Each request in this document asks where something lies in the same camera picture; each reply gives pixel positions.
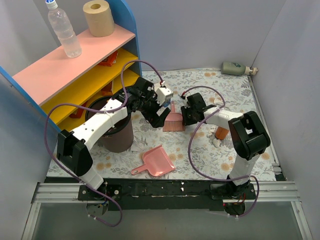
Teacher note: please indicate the white paper scrap near bottle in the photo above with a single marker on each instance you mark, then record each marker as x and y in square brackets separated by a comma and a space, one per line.
[212, 131]

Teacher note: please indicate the pink dustpan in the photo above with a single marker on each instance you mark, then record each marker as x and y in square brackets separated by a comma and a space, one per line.
[156, 161]

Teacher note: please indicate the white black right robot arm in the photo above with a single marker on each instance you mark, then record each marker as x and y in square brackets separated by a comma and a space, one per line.
[249, 137]

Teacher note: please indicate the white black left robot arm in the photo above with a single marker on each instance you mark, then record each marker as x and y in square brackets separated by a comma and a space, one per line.
[73, 147]

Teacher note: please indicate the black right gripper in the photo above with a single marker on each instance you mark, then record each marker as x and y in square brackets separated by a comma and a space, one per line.
[188, 117]

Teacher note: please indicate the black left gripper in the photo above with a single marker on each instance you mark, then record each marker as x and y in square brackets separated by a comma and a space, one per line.
[152, 116]

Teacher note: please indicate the clear plastic water bottle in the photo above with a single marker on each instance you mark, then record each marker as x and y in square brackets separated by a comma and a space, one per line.
[63, 29]

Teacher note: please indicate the orange bottle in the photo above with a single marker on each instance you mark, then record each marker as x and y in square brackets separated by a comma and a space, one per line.
[221, 133]

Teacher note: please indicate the colourful wooden shelf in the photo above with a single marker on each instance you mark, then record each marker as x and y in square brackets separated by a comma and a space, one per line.
[55, 78]

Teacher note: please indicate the grey green lotion bottle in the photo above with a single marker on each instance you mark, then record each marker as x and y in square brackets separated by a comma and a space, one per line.
[237, 69]

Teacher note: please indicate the aluminium frame rail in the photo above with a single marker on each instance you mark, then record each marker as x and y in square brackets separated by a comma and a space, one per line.
[64, 190]

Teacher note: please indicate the floral table mat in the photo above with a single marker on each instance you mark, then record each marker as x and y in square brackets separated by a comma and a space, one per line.
[192, 151]

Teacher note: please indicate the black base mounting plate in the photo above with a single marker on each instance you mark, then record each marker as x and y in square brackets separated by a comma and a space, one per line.
[160, 194]

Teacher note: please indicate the brown paper roll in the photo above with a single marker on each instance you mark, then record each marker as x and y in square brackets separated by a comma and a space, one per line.
[99, 18]

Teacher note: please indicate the orange snack packet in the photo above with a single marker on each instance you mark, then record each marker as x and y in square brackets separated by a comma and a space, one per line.
[110, 60]

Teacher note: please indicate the red packet on lower shelf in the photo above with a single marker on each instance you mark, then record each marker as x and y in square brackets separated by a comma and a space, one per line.
[77, 113]

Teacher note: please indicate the pink hand brush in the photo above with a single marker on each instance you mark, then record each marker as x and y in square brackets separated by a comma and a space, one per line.
[173, 121]

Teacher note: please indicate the brown trash bin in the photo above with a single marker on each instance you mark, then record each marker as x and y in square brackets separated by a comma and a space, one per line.
[118, 138]

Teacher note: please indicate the white paper scrap by bin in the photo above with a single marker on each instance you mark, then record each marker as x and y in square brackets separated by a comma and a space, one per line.
[136, 147]

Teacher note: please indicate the small white paper scrap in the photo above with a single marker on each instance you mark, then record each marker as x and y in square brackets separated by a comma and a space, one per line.
[216, 142]

